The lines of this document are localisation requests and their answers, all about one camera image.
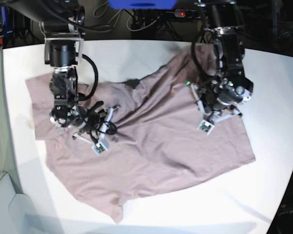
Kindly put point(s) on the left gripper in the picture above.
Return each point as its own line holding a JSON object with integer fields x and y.
{"x": 213, "y": 104}

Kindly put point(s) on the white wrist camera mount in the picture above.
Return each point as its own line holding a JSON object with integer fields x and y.
{"x": 207, "y": 124}
{"x": 100, "y": 144}

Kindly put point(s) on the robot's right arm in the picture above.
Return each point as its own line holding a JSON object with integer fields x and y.
{"x": 59, "y": 102}

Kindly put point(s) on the mauve pink t-shirt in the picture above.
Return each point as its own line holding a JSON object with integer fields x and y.
{"x": 158, "y": 148}

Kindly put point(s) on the black power strip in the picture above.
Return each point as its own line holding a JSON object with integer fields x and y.
{"x": 186, "y": 14}

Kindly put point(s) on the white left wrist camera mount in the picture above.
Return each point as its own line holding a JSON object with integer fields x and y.
{"x": 207, "y": 124}

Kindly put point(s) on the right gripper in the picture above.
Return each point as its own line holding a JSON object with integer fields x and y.
{"x": 92, "y": 122}

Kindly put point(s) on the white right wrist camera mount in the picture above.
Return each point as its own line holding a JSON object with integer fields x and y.
{"x": 100, "y": 144}

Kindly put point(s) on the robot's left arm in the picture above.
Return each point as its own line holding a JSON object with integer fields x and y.
{"x": 229, "y": 86}

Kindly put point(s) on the blue box overhead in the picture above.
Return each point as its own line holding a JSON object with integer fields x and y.
{"x": 142, "y": 4}

